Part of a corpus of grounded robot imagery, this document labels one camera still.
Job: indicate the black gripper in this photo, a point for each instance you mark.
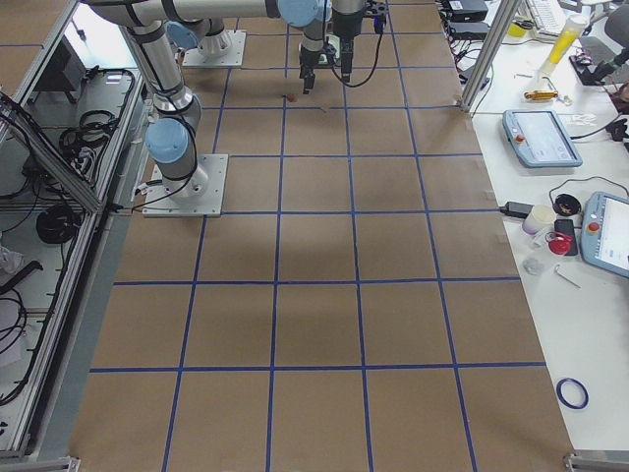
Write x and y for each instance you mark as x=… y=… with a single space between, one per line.
x=346 y=30
x=309 y=58

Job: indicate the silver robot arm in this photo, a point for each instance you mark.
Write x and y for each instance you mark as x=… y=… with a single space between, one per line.
x=199 y=25
x=329 y=29

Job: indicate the light green plate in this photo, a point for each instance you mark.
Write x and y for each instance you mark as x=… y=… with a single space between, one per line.
x=330 y=52

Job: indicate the upper teach pendant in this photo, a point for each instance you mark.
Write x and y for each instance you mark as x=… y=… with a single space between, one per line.
x=539 y=139

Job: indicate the teach pendant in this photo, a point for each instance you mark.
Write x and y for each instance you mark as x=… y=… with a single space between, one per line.
x=604 y=236
x=539 y=139

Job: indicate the yellow white bottle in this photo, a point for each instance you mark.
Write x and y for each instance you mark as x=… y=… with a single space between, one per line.
x=573 y=28

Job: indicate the black power brick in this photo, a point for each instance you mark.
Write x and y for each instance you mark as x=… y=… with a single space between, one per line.
x=515 y=209

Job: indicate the white plastic cup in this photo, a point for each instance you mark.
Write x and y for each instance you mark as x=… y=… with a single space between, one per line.
x=538 y=218

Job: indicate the silver allen key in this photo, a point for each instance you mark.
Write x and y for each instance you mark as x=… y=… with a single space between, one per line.
x=557 y=270

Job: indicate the lower teach pendant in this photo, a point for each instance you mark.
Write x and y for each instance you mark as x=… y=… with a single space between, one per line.
x=604 y=236

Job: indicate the blue tape roll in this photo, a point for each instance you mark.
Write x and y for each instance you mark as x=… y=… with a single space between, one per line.
x=572 y=394

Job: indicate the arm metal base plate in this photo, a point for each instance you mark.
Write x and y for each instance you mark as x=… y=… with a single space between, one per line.
x=203 y=195
x=219 y=51

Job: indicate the aluminium frame post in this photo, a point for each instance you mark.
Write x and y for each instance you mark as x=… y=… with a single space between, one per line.
x=505 y=13

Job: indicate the yellow handled screwdriver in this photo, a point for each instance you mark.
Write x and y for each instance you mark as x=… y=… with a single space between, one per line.
x=540 y=95

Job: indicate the aluminium frame rail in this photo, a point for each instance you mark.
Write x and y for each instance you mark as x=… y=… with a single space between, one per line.
x=47 y=155

